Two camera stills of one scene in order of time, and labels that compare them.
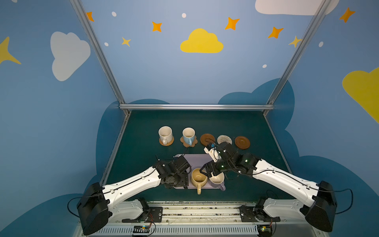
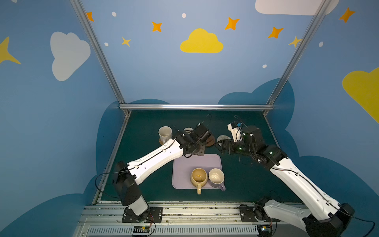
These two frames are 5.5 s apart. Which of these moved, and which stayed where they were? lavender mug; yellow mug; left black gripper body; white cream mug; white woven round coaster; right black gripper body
Moved: right black gripper body; left black gripper body
Stayed: white woven round coaster; lavender mug; yellow mug; white cream mug
